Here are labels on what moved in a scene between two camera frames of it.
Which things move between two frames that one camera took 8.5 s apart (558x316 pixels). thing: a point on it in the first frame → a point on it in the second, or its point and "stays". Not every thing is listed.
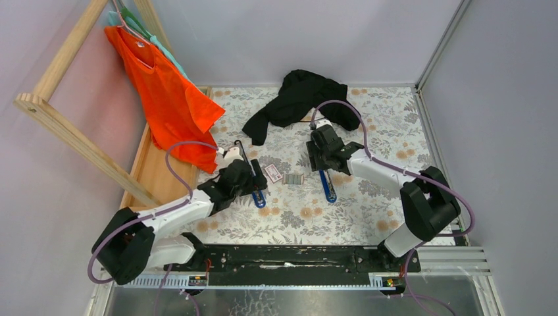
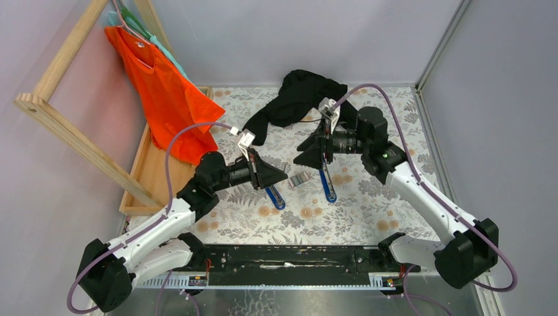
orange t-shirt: x=179 y=113 stays
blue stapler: x=257 y=196 → x=276 y=196
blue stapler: x=327 y=184 stays
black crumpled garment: x=301 y=91 stays
